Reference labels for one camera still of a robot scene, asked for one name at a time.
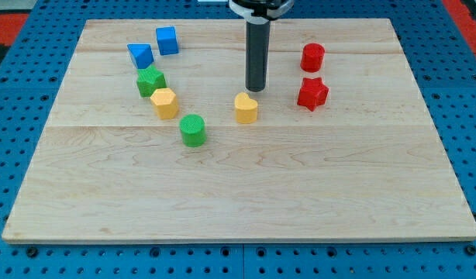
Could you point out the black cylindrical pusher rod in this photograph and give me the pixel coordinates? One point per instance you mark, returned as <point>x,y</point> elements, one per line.
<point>257,43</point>

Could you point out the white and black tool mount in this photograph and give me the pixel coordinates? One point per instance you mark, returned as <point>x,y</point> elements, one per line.
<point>260,11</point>

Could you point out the yellow heart block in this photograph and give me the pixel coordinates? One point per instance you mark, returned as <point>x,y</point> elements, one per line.
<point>246,108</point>

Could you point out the red cylinder block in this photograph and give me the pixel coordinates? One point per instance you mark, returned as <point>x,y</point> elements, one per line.
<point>312,57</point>

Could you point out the red star block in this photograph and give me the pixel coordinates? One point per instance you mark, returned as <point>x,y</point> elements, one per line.
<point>312,93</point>

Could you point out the blue cube block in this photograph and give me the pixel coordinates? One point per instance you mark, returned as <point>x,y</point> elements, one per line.
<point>167,40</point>

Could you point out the green cylinder block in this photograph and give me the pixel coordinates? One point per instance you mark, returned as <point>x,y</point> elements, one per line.
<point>192,128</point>

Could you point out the yellow hexagon block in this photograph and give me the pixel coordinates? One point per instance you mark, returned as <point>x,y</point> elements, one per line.
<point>165,103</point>

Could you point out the blue triangle block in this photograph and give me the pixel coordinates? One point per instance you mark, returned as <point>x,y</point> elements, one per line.
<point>141,54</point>

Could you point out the green star block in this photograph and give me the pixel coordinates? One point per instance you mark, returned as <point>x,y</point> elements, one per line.
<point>149,80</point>

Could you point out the light wooden board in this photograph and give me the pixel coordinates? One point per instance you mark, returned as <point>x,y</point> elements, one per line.
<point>368,166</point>

